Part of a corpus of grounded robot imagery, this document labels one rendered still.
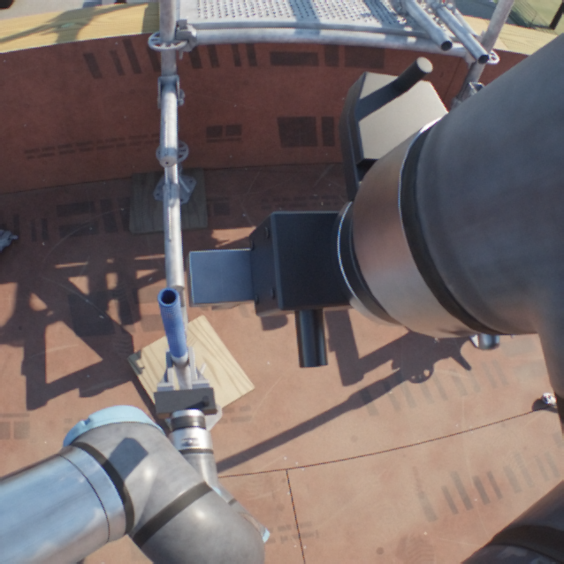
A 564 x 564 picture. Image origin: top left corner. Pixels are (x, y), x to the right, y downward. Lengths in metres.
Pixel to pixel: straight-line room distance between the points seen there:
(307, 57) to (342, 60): 0.13
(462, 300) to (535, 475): 1.73
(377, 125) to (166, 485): 0.41
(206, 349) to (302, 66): 1.02
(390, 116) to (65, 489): 0.41
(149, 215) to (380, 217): 1.76
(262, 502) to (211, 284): 1.28
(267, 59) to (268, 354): 1.00
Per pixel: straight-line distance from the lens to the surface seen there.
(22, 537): 0.45
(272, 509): 1.53
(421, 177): 0.16
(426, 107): 0.26
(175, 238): 1.36
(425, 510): 1.65
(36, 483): 0.48
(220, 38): 1.51
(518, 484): 1.83
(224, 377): 1.59
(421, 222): 0.16
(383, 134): 0.24
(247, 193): 2.00
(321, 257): 0.25
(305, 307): 0.24
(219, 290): 0.28
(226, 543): 0.54
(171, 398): 1.05
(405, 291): 0.18
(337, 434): 1.60
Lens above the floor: 1.52
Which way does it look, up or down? 58 degrees down
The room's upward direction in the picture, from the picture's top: 15 degrees clockwise
